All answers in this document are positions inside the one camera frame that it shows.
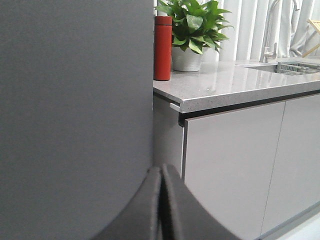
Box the red thermos bottle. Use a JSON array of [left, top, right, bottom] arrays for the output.
[[153, 16, 172, 81]]

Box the metal dish rack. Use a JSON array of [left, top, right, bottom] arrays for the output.
[[275, 61, 320, 76]]

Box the dark grey fridge door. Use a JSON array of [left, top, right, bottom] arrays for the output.
[[0, 0, 154, 240]]

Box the stainless steel sink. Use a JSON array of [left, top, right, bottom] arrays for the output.
[[248, 62, 278, 73]]

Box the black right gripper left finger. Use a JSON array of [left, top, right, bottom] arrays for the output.
[[93, 167, 162, 240]]

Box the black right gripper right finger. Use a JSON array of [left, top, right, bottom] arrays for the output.
[[161, 164, 239, 240]]

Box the white ribbed plant pot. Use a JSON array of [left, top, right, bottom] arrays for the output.
[[171, 47, 208, 72]]

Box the chrome kitchen faucet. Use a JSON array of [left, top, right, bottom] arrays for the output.
[[259, 0, 303, 63]]

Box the green leafy potted plant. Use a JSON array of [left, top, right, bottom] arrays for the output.
[[154, 0, 231, 55]]

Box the white curtain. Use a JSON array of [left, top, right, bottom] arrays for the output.
[[207, 0, 320, 61]]

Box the grey kitchen cabinet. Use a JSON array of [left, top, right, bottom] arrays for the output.
[[153, 58, 320, 240]]

